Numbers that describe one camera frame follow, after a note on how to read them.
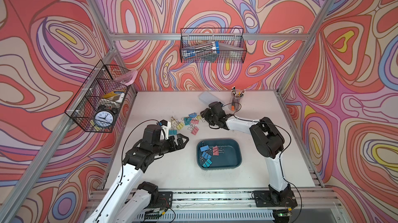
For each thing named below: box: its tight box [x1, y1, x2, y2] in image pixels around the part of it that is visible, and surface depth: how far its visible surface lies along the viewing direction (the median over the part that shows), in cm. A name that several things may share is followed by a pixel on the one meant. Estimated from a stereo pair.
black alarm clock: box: [93, 105, 118, 129], surface depth 69 cm
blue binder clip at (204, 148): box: [200, 141, 210, 152], surface depth 89 cm
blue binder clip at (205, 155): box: [200, 151, 212, 162], surface depth 88 cm
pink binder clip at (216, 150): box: [212, 145, 225, 157], surface depth 90 cm
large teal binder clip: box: [183, 116, 192, 126], surface depth 103 cm
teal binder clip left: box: [168, 129, 178, 136], surface depth 98 cm
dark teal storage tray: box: [196, 138, 243, 171], surface depth 88 cm
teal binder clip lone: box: [200, 156, 213, 168], surface depth 85 cm
